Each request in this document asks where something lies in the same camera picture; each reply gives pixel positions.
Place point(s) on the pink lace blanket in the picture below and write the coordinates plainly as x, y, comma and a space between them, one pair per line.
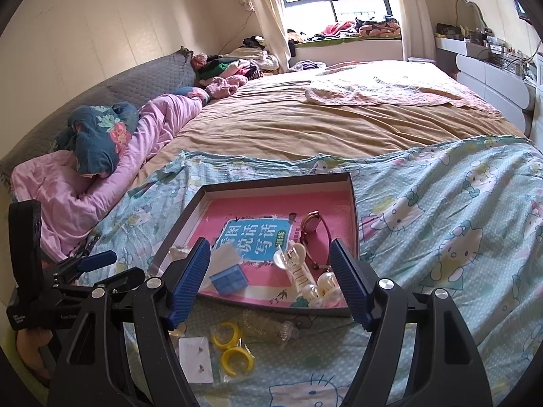
382, 87

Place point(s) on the cartoon cat printed blanket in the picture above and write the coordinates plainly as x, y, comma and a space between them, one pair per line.
445, 229

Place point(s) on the pink quilt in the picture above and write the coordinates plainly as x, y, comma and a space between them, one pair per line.
85, 195

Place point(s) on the tan bed sheet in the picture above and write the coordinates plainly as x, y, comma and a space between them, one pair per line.
318, 131

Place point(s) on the white pearl hair clip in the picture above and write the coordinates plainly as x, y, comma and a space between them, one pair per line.
326, 283

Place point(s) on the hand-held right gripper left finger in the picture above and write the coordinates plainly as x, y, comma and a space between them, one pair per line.
186, 284

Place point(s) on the white claw hair clip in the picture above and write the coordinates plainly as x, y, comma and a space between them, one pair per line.
298, 269

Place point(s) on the pink book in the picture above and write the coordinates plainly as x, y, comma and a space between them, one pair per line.
263, 224

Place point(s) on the white drawer cabinet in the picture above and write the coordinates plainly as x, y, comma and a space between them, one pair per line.
538, 93

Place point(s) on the cloud shaped mirror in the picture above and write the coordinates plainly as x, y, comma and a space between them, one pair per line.
470, 13

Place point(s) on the white vanity dresser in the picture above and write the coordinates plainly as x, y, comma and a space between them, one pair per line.
488, 76

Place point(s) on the pile of clothes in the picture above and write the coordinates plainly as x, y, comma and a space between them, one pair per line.
237, 65

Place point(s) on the wall television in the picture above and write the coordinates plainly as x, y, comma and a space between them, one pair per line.
520, 6

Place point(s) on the clothes on window seat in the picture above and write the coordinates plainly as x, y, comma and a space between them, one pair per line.
348, 29

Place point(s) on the dark shallow cardboard box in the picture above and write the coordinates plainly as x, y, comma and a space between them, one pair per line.
178, 229

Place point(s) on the grey quilted headboard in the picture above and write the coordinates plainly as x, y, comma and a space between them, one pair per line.
140, 76

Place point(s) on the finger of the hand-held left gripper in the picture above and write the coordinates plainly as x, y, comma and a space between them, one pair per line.
125, 280
99, 258

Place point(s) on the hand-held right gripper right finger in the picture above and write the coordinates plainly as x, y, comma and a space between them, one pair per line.
350, 284

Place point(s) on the small blue plastic box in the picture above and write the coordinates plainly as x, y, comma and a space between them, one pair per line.
229, 282

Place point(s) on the person's left hand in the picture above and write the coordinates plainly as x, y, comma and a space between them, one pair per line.
34, 349

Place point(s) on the white earring card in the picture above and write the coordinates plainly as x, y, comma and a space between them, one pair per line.
196, 360

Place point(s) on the dark blue floral pillow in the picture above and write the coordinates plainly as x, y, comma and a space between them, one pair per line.
99, 131

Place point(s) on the cream curtain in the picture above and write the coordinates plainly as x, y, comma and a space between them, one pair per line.
407, 12
267, 17

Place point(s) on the pink plush cloth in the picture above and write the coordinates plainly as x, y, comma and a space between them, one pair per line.
225, 85

